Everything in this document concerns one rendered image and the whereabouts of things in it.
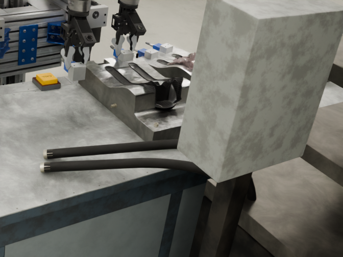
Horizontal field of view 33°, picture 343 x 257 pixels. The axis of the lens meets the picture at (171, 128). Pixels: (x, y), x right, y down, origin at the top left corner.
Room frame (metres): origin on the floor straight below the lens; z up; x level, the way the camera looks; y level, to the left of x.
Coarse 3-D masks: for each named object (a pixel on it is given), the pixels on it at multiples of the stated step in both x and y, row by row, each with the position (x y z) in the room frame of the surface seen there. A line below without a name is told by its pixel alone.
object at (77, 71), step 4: (64, 64) 1.89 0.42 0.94; (72, 64) 1.86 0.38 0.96; (76, 64) 1.86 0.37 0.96; (80, 64) 1.87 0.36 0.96; (84, 64) 1.87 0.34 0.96; (64, 68) 1.88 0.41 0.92; (72, 68) 1.84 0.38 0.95; (76, 68) 1.84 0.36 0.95; (80, 68) 1.85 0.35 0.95; (84, 68) 1.86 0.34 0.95; (68, 72) 1.86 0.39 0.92; (72, 72) 1.83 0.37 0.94; (76, 72) 1.84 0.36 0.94; (80, 72) 1.85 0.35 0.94; (84, 72) 1.86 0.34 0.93; (68, 76) 1.85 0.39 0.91; (72, 76) 1.83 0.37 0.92; (76, 76) 1.84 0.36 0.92; (80, 76) 1.85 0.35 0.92; (84, 76) 1.86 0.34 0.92; (72, 80) 1.83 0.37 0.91; (76, 80) 1.84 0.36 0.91; (80, 80) 1.85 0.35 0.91
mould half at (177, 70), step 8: (176, 48) 2.45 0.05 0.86; (160, 56) 2.33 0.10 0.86; (168, 56) 2.35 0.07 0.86; (152, 64) 2.23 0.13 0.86; (160, 64) 2.25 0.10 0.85; (176, 64) 2.20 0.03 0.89; (160, 72) 2.19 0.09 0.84; (168, 72) 2.17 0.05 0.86; (176, 72) 2.16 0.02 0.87; (184, 72) 2.14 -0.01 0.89
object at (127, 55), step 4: (112, 48) 2.21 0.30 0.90; (124, 52) 2.14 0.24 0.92; (128, 52) 2.15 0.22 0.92; (132, 52) 2.16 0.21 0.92; (116, 56) 2.16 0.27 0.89; (120, 56) 2.13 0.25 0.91; (124, 56) 2.12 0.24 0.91; (128, 56) 2.14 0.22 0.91; (132, 56) 2.15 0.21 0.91; (120, 60) 2.13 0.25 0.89; (124, 60) 2.12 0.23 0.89; (128, 60) 2.14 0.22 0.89; (132, 60) 2.15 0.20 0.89
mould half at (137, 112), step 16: (96, 64) 2.05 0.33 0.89; (112, 64) 2.07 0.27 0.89; (144, 64) 2.14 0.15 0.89; (96, 80) 1.95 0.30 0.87; (112, 80) 1.95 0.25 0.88; (128, 80) 1.98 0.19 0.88; (144, 80) 2.00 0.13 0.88; (96, 96) 1.94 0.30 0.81; (112, 96) 1.86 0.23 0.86; (128, 96) 1.79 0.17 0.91; (144, 96) 1.79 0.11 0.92; (112, 112) 1.85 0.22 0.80; (128, 112) 1.78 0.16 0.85; (144, 112) 1.78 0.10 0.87; (160, 112) 1.81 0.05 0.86; (176, 112) 1.84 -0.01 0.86; (144, 128) 1.71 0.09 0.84; (160, 128) 1.70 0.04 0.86; (176, 128) 1.74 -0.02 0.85
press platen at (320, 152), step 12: (324, 108) 1.71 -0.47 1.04; (336, 108) 1.73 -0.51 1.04; (324, 120) 1.62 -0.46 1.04; (336, 120) 1.64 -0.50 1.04; (312, 132) 1.53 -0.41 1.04; (324, 132) 1.54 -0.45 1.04; (336, 132) 1.56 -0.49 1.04; (312, 144) 1.45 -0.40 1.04; (324, 144) 1.47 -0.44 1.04; (336, 144) 1.48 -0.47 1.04; (312, 156) 1.43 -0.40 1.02; (324, 156) 1.40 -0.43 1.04; (336, 156) 1.41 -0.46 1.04; (324, 168) 1.39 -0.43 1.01; (336, 168) 1.37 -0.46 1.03; (336, 180) 1.36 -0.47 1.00
